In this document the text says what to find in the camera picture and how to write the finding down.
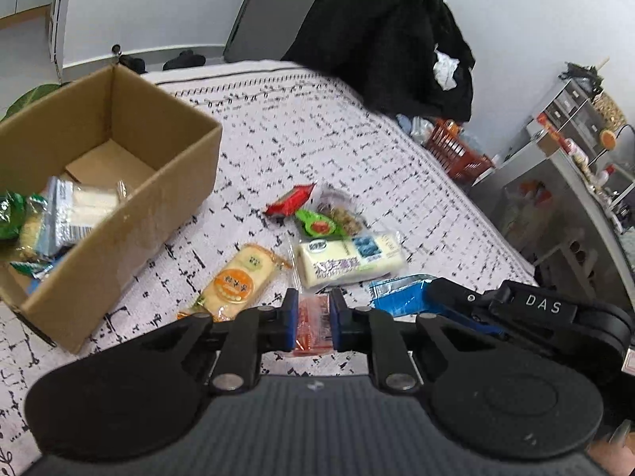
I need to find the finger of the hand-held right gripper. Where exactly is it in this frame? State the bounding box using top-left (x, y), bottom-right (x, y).
top-left (425, 278), bottom-right (504, 338)

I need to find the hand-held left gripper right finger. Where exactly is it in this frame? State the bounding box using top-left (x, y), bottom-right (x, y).
top-left (330, 288), bottom-right (502, 396)

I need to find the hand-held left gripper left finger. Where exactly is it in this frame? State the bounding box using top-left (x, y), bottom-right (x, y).
top-left (129, 288), bottom-right (299, 397)

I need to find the orange-red snack packet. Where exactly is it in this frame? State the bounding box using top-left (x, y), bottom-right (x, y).
top-left (292, 294), bottom-right (332, 357)

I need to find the blue snack packet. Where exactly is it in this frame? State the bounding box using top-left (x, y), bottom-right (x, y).
top-left (368, 274), bottom-right (502, 337)

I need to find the white cake packet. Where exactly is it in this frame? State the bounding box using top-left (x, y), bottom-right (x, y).
top-left (292, 230), bottom-right (405, 289)

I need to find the green snack packet red circle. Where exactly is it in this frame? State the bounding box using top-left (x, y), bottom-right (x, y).
top-left (295, 208), bottom-right (348, 238)

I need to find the clear nut packet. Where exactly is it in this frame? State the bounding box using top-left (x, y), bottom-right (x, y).
top-left (317, 183), bottom-right (365, 236)

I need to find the cardboard box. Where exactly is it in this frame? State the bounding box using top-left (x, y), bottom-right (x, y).
top-left (0, 64), bottom-right (223, 355)

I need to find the silver-blue cake packet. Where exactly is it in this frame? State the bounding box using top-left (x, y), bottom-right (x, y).
top-left (40, 177), bottom-right (127, 253)

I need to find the plain green snack packet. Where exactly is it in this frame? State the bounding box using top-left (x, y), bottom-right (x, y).
top-left (0, 192), bottom-right (27, 241)

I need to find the cracker packet orange round label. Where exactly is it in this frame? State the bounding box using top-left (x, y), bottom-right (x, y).
top-left (177, 243), bottom-right (291, 323)

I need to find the white desk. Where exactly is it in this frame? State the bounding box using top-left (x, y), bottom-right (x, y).
top-left (471, 124), bottom-right (635, 308)

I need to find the red plastic basket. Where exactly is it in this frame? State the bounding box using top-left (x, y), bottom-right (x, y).
top-left (424, 119), bottom-right (494, 182)

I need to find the light blue cloth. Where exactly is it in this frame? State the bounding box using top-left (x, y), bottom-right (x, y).
top-left (397, 114), bottom-right (435, 142)

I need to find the white patterned bedsheet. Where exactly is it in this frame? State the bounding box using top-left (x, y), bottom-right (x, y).
top-left (0, 59), bottom-right (539, 476)

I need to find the grey drawer organiser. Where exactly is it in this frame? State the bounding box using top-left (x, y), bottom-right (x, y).
top-left (533, 79), bottom-right (603, 159)

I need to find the woven basket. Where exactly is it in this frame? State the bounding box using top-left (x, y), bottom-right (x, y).
top-left (593, 92), bottom-right (628, 127)

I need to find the white crumpled cloth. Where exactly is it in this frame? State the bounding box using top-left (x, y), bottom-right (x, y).
top-left (433, 52), bottom-right (460, 91)

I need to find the black coat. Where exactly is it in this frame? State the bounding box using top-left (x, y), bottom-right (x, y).
top-left (280, 0), bottom-right (477, 122)

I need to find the black slipper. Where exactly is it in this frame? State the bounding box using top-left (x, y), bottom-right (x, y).
top-left (163, 50), bottom-right (206, 71)

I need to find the grey door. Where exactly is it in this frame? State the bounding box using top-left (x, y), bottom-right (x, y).
top-left (223, 0), bottom-right (348, 63)

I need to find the green leaf rug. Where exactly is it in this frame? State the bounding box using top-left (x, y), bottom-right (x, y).
top-left (0, 84), bottom-right (60, 122)

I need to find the white shelf rack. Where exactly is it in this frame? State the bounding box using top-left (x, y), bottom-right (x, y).
top-left (47, 0), bottom-right (75, 83)

